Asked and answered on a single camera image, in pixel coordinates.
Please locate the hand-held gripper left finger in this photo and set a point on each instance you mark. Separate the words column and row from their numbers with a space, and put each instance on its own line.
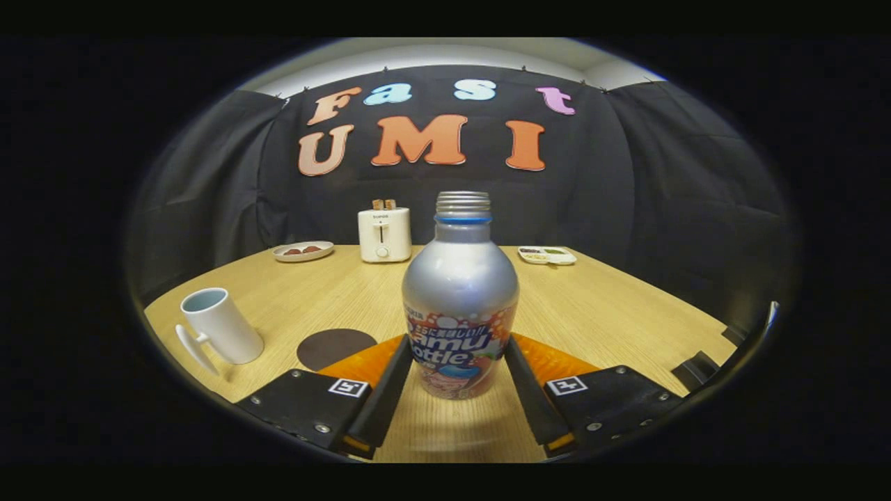
column 386, row 403

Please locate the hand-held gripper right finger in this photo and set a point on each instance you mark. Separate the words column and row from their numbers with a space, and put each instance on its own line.
column 532, row 403

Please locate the dark brown round coaster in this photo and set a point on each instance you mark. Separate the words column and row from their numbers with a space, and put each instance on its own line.
column 330, row 348

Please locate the silver juice bottle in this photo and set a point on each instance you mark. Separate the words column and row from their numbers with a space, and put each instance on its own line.
column 459, row 292

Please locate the white cup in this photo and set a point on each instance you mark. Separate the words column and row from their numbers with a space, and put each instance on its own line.
column 226, row 327

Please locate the wooden table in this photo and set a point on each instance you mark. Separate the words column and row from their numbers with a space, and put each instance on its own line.
column 612, row 313

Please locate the white divided dish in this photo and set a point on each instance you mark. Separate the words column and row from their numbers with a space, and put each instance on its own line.
column 550, row 258

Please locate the white toaster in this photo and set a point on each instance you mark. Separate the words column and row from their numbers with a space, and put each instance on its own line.
column 385, row 236

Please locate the round beige plate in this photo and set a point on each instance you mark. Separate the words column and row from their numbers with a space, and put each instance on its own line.
column 306, row 256

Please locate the black backdrop cloth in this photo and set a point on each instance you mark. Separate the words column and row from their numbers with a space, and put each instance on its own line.
column 626, row 195

